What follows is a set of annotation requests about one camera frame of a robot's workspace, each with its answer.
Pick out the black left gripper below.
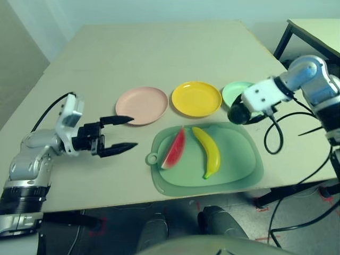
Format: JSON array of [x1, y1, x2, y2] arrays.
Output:
[[71, 115, 139, 159]]

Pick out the dark green toy avocado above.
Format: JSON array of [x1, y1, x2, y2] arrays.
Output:
[[227, 100, 251, 125]]

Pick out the yellow toy banana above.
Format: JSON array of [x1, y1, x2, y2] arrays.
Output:
[[191, 126, 221, 180]]

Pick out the red watermelon slice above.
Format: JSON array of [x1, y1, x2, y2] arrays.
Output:
[[160, 126, 186, 170]]

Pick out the mint green plastic plate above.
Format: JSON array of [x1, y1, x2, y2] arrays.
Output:
[[222, 81, 256, 109]]

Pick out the pink plastic plate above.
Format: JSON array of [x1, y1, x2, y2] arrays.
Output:
[[115, 86, 169, 127]]

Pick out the yellow plastic plate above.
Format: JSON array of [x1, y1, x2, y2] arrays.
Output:
[[171, 81, 223, 118]]

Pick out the green cutting board mat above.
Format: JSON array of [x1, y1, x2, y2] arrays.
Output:
[[145, 121, 265, 197]]

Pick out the black zip tie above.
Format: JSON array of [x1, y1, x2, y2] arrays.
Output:
[[297, 126, 326, 137]]

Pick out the black metal table leg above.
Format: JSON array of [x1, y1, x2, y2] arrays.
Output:
[[256, 183, 324, 208], [42, 212, 103, 232]]

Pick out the grey robot left leg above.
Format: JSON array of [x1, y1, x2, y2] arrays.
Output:
[[138, 212, 169, 250]]

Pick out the grey robot leg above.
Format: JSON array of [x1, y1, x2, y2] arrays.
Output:
[[138, 212, 169, 250], [198, 206, 249, 240]]

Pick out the beige side table black legs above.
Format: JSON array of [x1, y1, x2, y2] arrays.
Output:
[[273, 18, 340, 71]]

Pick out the grey robot right leg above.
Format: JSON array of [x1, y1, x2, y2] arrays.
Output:
[[198, 206, 249, 240]]

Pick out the grey robot torso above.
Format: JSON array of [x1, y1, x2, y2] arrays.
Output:
[[135, 233, 284, 255]]

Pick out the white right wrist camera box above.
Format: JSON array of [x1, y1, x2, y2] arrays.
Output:
[[241, 76, 294, 114]]

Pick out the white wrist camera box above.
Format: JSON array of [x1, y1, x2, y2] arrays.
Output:
[[54, 92, 86, 157], [241, 76, 294, 114]]

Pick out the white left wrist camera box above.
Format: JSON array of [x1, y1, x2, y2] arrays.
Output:
[[54, 92, 86, 157]]

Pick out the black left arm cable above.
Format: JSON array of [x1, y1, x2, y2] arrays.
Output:
[[30, 91, 78, 133]]

